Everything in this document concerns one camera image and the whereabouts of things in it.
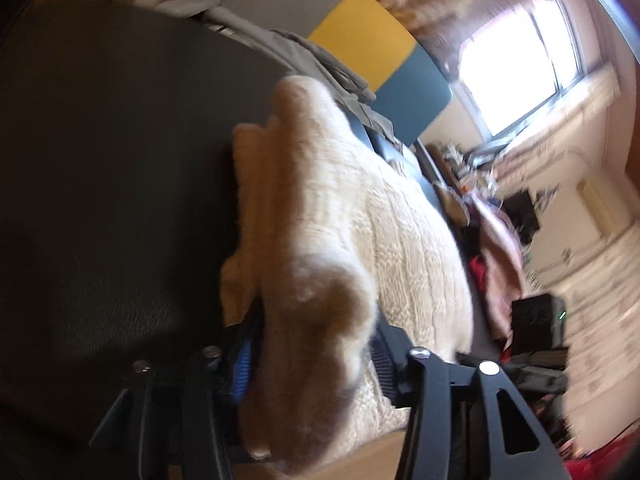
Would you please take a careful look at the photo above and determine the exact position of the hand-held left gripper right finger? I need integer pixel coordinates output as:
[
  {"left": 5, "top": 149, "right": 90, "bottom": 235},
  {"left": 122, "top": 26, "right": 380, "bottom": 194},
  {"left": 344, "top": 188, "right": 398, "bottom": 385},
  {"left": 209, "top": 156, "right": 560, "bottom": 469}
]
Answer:
[{"left": 370, "top": 320, "right": 571, "bottom": 480}]

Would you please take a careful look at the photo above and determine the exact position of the grey yellow blue chair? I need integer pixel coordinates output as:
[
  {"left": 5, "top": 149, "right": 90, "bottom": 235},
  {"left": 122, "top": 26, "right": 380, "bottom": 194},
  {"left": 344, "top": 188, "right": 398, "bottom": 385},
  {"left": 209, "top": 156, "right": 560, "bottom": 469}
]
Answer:
[{"left": 222, "top": 0, "right": 452, "bottom": 147}]

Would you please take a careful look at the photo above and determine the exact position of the black monitor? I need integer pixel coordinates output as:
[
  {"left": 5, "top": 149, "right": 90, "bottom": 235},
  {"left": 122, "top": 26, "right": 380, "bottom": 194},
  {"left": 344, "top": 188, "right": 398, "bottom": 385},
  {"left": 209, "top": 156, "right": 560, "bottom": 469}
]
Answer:
[{"left": 502, "top": 191, "right": 541, "bottom": 241}]

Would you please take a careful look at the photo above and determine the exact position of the red garment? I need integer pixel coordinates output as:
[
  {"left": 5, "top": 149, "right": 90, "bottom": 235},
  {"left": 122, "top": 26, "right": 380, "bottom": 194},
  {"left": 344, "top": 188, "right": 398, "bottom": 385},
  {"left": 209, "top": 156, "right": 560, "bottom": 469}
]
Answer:
[{"left": 467, "top": 255, "right": 493, "bottom": 291}]

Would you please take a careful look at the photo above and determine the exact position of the grey garment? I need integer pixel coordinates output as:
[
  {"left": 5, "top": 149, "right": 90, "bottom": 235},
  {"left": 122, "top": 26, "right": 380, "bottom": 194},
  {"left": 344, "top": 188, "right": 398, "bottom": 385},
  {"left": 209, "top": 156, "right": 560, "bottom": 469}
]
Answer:
[{"left": 155, "top": 0, "right": 396, "bottom": 136}]

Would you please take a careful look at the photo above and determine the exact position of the tan garment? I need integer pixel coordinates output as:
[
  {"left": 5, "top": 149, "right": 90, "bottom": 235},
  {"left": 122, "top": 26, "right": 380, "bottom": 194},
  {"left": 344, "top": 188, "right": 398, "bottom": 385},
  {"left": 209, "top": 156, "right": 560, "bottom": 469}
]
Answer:
[{"left": 432, "top": 182, "right": 471, "bottom": 226}]

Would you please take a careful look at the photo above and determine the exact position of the pink garment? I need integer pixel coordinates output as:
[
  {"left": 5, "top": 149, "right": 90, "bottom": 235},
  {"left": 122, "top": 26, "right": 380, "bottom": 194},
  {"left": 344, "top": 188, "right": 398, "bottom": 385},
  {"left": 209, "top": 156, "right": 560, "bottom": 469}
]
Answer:
[{"left": 465, "top": 195, "right": 526, "bottom": 341}]

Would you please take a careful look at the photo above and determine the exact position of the window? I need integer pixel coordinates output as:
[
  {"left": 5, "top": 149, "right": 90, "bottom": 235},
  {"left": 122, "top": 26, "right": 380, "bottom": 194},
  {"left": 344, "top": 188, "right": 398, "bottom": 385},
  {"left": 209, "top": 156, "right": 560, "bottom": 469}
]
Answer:
[{"left": 457, "top": 0, "right": 586, "bottom": 136}]

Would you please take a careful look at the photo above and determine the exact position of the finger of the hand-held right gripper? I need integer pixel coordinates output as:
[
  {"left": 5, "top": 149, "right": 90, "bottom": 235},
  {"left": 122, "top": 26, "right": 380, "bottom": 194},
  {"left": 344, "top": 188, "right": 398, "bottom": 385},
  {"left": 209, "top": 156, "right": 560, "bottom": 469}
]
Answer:
[{"left": 455, "top": 351, "right": 568, "bottom": 396}]

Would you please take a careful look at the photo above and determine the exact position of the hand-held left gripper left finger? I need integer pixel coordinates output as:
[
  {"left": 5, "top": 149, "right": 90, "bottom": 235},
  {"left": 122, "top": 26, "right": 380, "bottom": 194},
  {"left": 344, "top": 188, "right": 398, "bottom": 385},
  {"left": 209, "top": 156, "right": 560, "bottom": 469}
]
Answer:
[{"left": 90, "top": 305, "right": 266, "bottom": 480}]

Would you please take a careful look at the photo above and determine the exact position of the cream knit sweater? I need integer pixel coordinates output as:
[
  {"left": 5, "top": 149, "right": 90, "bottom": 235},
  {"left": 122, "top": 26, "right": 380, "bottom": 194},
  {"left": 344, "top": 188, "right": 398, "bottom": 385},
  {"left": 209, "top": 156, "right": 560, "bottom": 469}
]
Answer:
[{"left": 220, "top": 76, "right": 476, "bottom": 476}]

